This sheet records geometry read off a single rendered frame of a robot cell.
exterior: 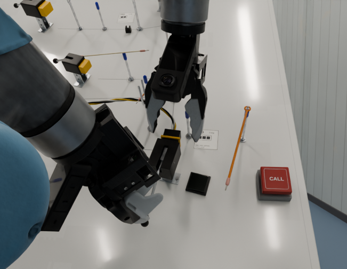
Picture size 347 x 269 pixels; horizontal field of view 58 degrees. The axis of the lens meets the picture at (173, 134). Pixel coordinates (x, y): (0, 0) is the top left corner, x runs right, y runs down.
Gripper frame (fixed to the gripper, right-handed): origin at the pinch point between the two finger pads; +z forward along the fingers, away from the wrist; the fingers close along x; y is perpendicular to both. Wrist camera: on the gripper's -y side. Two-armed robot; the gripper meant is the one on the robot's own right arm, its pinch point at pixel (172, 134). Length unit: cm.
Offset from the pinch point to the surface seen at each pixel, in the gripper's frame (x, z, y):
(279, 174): -20.1, 3.8, 0.2
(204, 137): -4.7, 4.1, 7.8
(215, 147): -7.3, 4.9, 6.1
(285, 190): -21.5, 5.0, -2.2
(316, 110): -84, 141, 345
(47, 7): 47, -14, 29
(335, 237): -108, 198, 194
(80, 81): 29.4, 0.1, 15.2
